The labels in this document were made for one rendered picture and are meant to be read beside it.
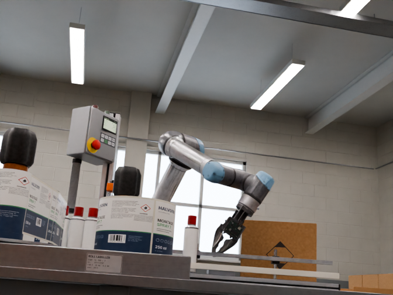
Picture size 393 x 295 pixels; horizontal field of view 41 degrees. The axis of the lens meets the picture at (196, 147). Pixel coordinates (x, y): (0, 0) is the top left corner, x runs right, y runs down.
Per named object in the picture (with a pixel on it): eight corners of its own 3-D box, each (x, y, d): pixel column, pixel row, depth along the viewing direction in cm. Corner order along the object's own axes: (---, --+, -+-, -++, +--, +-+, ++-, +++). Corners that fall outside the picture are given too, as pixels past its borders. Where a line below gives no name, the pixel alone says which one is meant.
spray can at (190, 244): (181, 272, 182) (185, 213, 188) (181, 273, 187) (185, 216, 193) (196, 273, 182) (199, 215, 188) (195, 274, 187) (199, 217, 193)
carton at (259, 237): (239, 287, 206) (242, 219, 214) (241, 288, 229) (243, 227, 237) (316, 292, 202) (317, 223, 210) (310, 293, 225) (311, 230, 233)
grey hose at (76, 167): (64, 211, 196) (71, 158, 202) (66, 213, 199) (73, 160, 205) (73, 212, 196) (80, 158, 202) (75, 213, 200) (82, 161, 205)
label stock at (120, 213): (142, 256, 119) (148, 194, 123) (76, 254, 129) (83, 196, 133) (185, 264, 136) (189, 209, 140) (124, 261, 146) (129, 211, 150)
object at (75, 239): (62, 263, 181) (71, 205, 186) (65, 264, 186) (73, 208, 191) (78, 264, 181) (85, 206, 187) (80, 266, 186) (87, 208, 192)
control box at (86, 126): (65, 155, 198) (72, 108, 203) (96, 165, 212) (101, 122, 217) (85, 153, 193) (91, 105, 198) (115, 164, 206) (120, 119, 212)
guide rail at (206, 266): (30, 256, 179) (31, 250, 179) (31, 257, 180) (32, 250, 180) (339, 278, 182) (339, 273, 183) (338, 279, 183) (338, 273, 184)
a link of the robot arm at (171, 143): (152, 122, 226) (220, 160, 188) (172, 128, 233) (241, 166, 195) (142, 146, 227) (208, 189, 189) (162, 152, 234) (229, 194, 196)
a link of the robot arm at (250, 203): (241, 194, 199) (259, 206, 198) (235, 204, 198) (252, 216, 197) (244, 192, 191) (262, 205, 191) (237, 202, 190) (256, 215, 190)
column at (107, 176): (88, 281, 193) (109, 112, 212) (90, 281, 198) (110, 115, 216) (100, 282, 194) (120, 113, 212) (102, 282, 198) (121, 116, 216)
